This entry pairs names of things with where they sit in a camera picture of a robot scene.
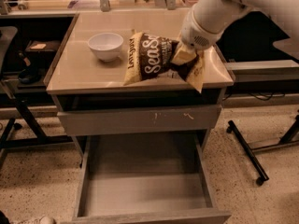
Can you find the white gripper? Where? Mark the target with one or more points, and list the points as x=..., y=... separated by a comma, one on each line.
x=196, y=34

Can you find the brown sea salt chip bag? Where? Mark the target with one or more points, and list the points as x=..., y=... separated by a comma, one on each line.
x=149, y=57

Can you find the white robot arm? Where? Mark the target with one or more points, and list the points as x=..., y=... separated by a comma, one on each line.
x=284, y=13

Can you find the closed grey top drawer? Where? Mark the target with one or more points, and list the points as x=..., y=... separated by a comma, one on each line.
x=140, y=120

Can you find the grey drawer cabinet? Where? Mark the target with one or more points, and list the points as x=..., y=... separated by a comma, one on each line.
x=80, y=82

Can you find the open grey middle drawer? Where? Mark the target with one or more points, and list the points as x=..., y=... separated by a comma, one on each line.
x=145, y=178

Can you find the white ceramic bowl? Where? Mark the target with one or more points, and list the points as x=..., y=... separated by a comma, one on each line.
x=106, y=46

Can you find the black box with label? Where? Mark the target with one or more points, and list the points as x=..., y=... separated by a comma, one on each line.
x=43, y=46

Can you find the white shoe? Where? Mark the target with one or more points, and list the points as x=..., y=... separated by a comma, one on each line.
x=36, y=220

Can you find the black chair frame left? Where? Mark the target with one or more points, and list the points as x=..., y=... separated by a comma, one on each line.
x=7, y=35

